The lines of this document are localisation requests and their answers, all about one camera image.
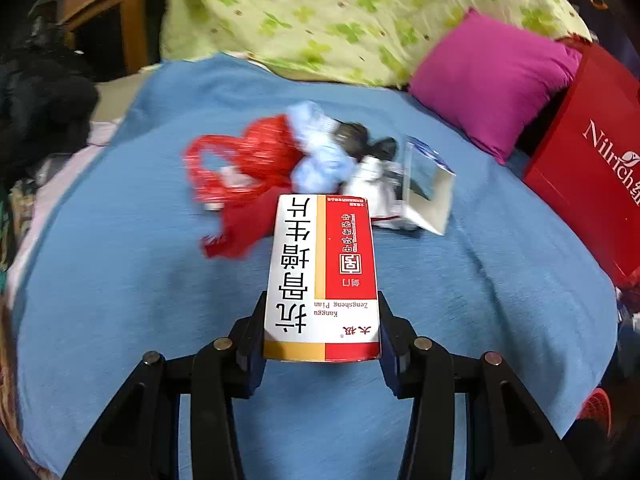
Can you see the black cloth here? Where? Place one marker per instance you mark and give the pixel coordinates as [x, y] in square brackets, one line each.
[40, 105]

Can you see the red paper bag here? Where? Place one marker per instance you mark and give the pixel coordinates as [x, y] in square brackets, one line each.
[585, 185]

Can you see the light blue crumpled cloth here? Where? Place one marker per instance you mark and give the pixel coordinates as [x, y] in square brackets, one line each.
[320, 165]

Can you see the red round plastic object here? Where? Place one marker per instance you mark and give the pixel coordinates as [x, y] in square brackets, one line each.
[597, 410]

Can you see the wooden cabinet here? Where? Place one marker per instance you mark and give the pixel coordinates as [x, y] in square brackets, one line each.
[135, 5]

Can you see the pink sheet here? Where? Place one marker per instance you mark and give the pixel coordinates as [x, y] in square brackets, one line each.
[55, 185]

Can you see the white plastic bottle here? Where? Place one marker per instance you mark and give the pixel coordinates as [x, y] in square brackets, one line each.
[372, 185]

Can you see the red plastic bag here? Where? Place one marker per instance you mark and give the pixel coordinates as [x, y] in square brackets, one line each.
[260, 145]

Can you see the magenta pillow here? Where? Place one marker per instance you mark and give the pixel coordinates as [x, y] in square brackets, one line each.
[480, 85]

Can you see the blue blanket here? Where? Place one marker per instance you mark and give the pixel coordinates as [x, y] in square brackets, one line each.
[125, 260]

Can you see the open white cardboard box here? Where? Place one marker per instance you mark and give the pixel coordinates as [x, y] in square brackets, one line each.
[435, 205]

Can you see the green clover print quilt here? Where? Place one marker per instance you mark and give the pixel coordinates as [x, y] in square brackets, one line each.
[325, 10]

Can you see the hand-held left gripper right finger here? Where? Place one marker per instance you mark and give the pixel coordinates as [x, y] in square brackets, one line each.
[387, 371]

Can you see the black crumpled wrapper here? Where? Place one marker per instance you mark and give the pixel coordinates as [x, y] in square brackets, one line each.
[352, 140]

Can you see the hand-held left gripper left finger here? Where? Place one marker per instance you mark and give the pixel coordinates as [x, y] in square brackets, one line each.
[257, 372]

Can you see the red and white medicine box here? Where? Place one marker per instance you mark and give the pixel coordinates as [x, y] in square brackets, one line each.
[320, 270]

